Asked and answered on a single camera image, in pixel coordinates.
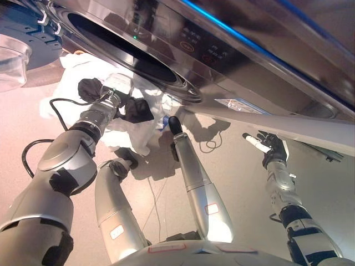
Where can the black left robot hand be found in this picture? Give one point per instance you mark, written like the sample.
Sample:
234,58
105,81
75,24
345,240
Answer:
119,87

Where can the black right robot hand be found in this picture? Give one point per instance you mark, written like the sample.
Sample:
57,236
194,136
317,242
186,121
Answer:
274,149

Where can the black garment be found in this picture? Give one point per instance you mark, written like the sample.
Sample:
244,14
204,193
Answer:
138,110

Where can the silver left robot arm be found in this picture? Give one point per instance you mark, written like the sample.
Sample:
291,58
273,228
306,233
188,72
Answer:
63,166

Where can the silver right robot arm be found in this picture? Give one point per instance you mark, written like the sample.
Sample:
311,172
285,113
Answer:
285,188

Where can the woven laundry basket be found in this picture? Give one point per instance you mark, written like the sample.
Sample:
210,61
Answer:
79,52

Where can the grey front-load washing machine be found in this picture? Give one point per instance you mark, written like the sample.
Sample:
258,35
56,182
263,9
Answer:
166,47

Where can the white crumpled cloth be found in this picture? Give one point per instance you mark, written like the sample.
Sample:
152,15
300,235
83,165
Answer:
130,135

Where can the small blue white package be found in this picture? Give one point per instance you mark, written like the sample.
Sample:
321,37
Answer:
163,123

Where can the black right robot foot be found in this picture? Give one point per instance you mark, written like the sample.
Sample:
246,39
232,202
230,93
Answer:
175,124

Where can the black robot foot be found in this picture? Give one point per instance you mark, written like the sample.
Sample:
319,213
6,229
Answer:
175,124
126,156

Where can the black left robot foot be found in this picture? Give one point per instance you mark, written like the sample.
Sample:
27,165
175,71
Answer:
126,156

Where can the silver right robot leg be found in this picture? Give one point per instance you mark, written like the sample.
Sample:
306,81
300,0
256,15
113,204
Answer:
194,171

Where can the silver robot leg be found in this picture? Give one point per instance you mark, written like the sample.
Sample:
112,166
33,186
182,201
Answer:
113,199
194,171

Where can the round glass washer door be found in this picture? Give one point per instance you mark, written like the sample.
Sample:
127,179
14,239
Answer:
19,41

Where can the silver left robot leg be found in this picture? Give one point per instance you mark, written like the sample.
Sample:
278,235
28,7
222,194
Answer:
113,199

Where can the silver robot torso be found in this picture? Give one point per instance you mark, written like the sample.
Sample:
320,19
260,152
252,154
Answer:
208,255

